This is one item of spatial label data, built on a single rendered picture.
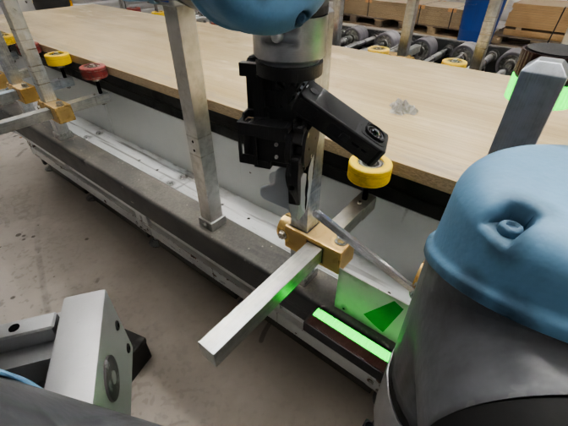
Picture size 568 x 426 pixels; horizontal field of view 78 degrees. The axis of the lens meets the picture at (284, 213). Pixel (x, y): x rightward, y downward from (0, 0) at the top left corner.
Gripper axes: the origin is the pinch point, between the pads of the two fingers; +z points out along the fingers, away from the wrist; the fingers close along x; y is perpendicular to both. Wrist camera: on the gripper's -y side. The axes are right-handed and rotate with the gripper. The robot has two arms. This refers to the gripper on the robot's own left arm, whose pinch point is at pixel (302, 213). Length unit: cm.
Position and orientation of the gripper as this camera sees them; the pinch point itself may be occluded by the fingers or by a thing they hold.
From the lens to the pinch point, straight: 48.8
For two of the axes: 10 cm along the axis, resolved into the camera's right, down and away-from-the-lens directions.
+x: -3.2, 5.8, -7.5
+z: 0.0, 7.9, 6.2
